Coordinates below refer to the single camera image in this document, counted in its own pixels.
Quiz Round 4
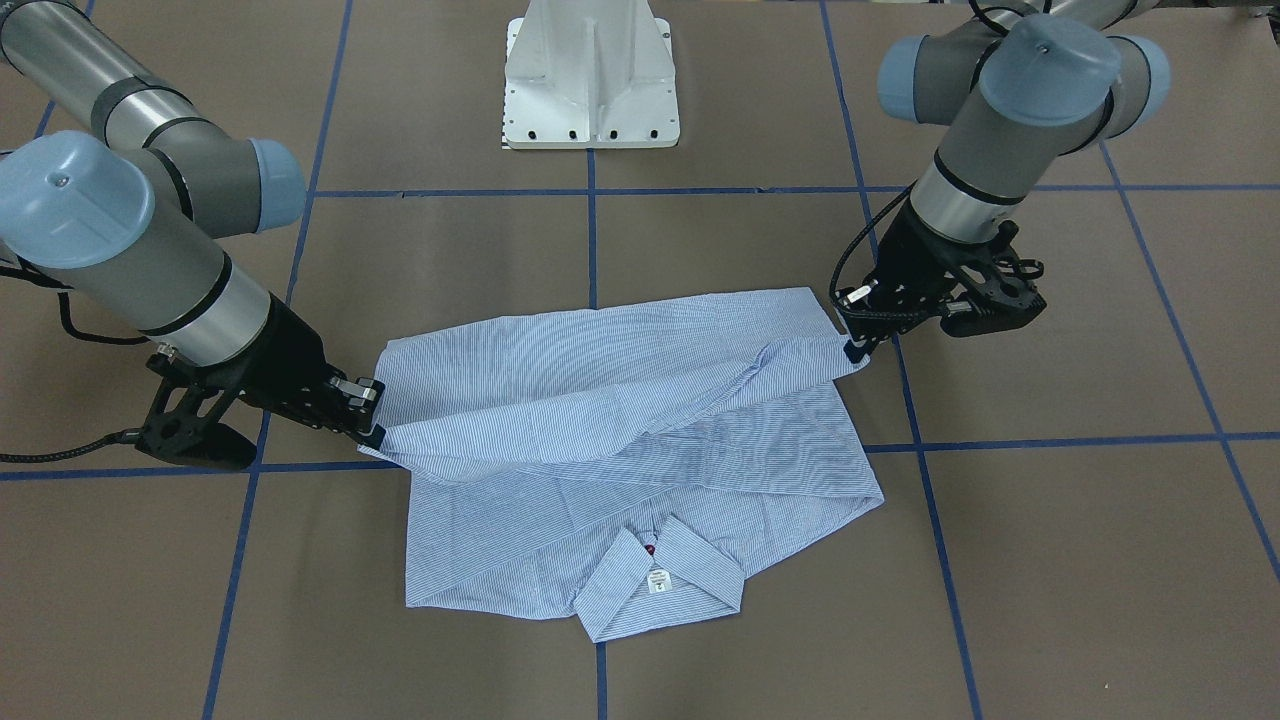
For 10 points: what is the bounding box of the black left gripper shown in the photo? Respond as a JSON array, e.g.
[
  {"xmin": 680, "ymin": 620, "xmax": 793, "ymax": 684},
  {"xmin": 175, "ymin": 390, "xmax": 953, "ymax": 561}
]
[{"xmin": 833, "ymin": 195, "xmax": 1047, "ymax": 365}]

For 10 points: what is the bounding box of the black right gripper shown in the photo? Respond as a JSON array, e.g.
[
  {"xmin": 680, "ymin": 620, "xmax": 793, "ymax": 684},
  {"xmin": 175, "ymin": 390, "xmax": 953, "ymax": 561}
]
[{"xmin": 134, "ymin": 299, "xmax": 387, "ymax": 471}]

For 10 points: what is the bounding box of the blue striped button shirt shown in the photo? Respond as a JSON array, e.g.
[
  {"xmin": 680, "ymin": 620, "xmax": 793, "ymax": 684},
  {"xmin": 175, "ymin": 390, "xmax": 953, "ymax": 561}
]
[{"xmin": 376, "ymin": 287, "xmax": 884, "ymax": 642}]

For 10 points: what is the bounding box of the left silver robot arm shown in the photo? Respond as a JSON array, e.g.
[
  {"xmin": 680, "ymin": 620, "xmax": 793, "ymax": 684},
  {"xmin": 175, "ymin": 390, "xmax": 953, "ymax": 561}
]
[{"xmin": 829, "ymin": 1, "xmax": 1171, "ymax": 363}]

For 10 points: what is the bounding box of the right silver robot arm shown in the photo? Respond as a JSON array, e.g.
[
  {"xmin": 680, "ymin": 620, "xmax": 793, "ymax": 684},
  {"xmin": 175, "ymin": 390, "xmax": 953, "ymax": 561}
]
[{"xmin": 3, "ymin": 1, "xmax": 385, "ymax": 471}]

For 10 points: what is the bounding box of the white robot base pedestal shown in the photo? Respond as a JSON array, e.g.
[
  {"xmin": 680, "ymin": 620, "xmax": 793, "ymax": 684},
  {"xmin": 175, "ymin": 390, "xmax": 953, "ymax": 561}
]
[{"xmin": 502, "ymin": 1, "xmax": 682, "ymax": 150}]

